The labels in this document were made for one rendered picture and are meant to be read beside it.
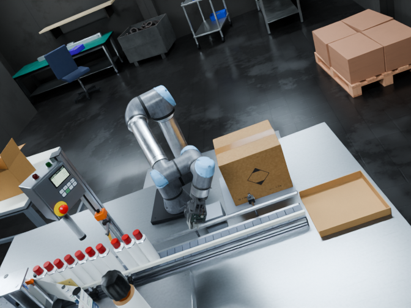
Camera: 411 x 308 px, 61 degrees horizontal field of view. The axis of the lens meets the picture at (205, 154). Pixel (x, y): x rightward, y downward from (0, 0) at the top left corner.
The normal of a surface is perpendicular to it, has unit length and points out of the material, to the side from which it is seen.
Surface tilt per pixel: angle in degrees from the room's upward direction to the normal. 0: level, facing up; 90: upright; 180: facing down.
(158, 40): 90
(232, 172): 90
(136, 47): 90
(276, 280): 0
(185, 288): 0
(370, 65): 90
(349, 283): 0
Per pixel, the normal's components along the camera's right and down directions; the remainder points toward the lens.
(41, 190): 0.83, 0.03
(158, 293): -0.35, -0.76
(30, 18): -0.01, 0.58
